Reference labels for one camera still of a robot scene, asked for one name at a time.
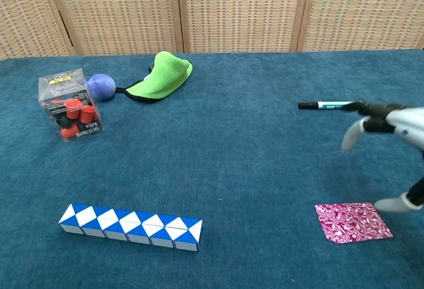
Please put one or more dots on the clear box of red caps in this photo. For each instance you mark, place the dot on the clear box of red caps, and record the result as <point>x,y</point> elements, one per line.
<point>71,110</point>

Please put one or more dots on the purple foam ball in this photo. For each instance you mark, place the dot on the purple foam ball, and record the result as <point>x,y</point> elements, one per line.
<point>101,87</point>

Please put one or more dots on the pink patterned card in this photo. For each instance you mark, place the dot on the pink patterned card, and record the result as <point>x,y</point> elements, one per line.
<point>351,222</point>

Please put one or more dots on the white marker pen black cap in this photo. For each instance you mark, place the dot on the white marker pen black cap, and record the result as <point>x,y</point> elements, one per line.
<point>318,105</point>

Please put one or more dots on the blue felt table mat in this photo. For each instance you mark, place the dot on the blue felt table mat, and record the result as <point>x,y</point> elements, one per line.
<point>212,156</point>

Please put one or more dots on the woven wicker screen panel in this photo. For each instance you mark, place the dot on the woven wicker screen panel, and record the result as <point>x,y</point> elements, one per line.
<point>116,10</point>
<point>23,14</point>
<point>242,10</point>
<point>364,10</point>

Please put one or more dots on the blue white snake puzzle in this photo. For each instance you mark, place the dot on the blue white snake puzzle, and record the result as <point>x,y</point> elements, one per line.
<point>132,227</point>

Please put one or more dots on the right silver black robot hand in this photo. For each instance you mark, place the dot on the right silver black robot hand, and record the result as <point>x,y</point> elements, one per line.
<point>407,123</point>

